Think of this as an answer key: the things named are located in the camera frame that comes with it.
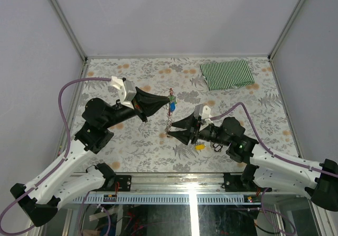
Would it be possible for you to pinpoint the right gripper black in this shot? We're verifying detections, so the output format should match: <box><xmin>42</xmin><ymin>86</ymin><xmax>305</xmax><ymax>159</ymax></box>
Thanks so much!
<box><xmin>168</xmin><ymin>111</ymin><xmax>231</xmax><ymax>147</ymax></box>

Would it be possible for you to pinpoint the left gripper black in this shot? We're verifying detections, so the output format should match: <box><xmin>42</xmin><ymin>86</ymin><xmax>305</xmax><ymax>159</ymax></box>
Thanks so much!
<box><xmin>104</xmin><ymin>87</ymin><xmax>171</xmax><ymax>129</ymax></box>

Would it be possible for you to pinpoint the metal key holder red handle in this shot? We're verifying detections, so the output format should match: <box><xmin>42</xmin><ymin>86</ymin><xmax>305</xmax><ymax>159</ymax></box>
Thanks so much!
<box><xmin>165</xmin><ymin>88</ymin><xmax>177</xmax><ymax>134</ymax></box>

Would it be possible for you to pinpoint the blue key tag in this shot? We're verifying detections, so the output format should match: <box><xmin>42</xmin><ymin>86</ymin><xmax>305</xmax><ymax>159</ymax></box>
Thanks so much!
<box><xmin>170</xmin><ymin>102</ymin><xmax>176</xmax><ymax>112</ymax></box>

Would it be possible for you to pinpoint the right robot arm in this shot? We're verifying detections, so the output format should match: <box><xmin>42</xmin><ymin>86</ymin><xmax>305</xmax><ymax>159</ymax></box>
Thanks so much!
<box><xmin>168</xmin><ymin>115</ymin><xmax>337</xmax><ymax>212</ymax></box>

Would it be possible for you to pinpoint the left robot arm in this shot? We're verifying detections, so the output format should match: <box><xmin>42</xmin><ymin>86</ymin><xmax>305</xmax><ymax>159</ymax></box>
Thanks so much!
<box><xmin>10</xmin><ymin>88</ymin><xmax>170</xmax><ymax>227</ymax></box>

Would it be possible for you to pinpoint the yellow key tag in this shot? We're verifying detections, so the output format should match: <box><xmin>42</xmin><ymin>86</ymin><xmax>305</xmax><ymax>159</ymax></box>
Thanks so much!
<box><xmin>195</xmin><ymin>144</ymin><xmax>206</xmax><ymax>150</ymax></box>

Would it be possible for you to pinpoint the black key tag lower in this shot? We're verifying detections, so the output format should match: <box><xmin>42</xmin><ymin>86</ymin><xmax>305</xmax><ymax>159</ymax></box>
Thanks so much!
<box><xmin>212</xmin><ymin>144</ymin><xmax>223</xmax><ymax>153</ymax></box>

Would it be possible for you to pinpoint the green white striped cloth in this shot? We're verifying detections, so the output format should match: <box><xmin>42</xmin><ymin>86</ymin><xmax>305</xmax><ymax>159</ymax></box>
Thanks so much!
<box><xmin>200</xmin><ymin>59</ymin><xmax>255</xmax><ymax>91</ymax></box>

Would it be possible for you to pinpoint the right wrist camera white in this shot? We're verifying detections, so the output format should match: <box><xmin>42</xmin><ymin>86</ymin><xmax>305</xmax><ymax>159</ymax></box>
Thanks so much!
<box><xmin>193</xmin><ymin>104</ymin><xmax>212</xmax><ymax>125</ymax></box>

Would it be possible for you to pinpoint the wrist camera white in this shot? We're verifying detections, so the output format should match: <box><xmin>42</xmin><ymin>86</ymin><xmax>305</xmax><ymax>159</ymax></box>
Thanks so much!
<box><xmin>110</xmin><ymin>76</ymin><xmax>137</xmax><ymax>109</ymax></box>
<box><xmin>193</xmin><ymin>104</ymin><xmax>212</xmax><ymax>125</ymax></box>

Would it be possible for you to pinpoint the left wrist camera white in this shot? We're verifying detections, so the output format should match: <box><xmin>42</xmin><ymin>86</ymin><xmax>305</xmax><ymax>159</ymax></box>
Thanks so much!
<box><xmin>110</xmin><ymin>76</ymin><xmax>137</xmax><ymax>109</ymax></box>

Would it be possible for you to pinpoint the aluminium front rail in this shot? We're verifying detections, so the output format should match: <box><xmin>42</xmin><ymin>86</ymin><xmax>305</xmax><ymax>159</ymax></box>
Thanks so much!
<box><xmin>73</xmin><ymin>172</ymin><xmax>265</xmax><ymax>194</ymax></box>

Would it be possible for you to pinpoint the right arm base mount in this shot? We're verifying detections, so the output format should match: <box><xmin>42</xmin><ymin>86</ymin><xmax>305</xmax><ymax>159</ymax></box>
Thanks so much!
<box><xmin>221</xmin><ymin>164</ymin><xmax>259</xmax><ymax>192</ymax></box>

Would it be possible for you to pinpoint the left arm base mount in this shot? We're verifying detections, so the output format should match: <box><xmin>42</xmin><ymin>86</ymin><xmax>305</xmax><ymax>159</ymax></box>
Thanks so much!
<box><xmin>98</xmin><ymin>175</ymin><xmax>132</xmax><ymax>192</ymax></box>

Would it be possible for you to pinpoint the white slotted cable duct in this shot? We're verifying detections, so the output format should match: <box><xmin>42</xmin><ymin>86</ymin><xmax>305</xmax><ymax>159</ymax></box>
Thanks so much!
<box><xmin>72</xmin><ymin>193</ymin><xmax>259</xmax><ymax>205</ymax></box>

